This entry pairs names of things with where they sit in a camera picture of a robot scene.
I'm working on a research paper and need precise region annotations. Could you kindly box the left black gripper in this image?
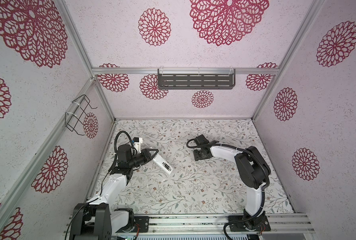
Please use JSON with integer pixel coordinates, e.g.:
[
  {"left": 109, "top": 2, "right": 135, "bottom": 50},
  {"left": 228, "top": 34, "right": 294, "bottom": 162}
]
[{"left": 128, "top": 148, "right": 158, "bottom": 169}]

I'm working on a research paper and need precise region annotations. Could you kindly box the white remote control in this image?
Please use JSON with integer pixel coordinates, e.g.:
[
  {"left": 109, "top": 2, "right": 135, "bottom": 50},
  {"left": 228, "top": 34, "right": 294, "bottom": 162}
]
[{"left": 152, "top": 154, "right": 173, "bottom": 176}]

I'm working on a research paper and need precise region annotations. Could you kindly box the black AAA battery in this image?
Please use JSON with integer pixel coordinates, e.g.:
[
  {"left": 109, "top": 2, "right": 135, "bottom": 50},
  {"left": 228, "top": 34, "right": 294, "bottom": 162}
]
[{"left": 162, "top": 163, "right": 171, "bottom": 171}]

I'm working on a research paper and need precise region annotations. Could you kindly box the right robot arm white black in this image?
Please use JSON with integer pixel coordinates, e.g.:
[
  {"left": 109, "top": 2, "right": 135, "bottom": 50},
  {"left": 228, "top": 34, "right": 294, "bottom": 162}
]
[{"left": 186, "top": 135, "right": 271, "bottom": 231}]

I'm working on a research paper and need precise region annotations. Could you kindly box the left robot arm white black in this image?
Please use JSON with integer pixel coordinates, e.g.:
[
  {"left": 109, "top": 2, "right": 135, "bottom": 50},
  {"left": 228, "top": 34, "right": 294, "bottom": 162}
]
[{"left": 66, "top": 144, "right": 159, "bottom": 240}]

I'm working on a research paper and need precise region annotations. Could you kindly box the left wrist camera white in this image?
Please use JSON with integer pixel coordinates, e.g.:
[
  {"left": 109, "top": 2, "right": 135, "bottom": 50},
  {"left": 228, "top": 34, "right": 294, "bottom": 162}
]
[{"left": 132, "top": 137, "right": 143, "bottom": 154}]

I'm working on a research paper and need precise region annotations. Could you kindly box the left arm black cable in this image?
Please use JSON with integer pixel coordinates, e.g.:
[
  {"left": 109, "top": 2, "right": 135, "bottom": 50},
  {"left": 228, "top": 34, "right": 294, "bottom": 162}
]
[{"left": 114, "top": 130, "right": 136, "bottom": 157}]

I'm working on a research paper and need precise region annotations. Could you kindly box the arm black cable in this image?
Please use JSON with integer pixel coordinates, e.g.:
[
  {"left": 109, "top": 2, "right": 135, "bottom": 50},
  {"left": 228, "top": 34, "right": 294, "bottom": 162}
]
[
  {"left": 186, "top": 137, "right": 271, "bottom": 240},
  {"left": 114, "top": 130, "right": 136, "bottom": 157}
]

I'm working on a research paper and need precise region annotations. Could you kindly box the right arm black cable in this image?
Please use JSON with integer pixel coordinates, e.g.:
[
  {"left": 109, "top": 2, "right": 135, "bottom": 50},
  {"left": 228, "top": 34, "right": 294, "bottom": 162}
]
[{"left": 186, "top": 137, "right": 271, "bottom": 240}]

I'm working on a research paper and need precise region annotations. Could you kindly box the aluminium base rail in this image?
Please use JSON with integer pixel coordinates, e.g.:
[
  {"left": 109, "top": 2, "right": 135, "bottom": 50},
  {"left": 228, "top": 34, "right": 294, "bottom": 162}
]
[{"left": 68, "top": 214, "right": 315, "bottom": 240}]

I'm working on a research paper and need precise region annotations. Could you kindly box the dark grey wall shelf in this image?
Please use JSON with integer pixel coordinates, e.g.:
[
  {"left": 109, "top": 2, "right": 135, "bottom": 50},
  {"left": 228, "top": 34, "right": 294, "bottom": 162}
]
[{"left": 157, "top": 69, "right": 236, "bottom": 90}]

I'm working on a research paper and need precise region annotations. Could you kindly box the black wire wall basket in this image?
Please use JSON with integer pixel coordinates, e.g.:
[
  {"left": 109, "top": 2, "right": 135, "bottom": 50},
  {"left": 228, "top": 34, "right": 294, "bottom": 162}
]
[{"left": 64, "top": 94, "right": 97, "bottom": 136}]

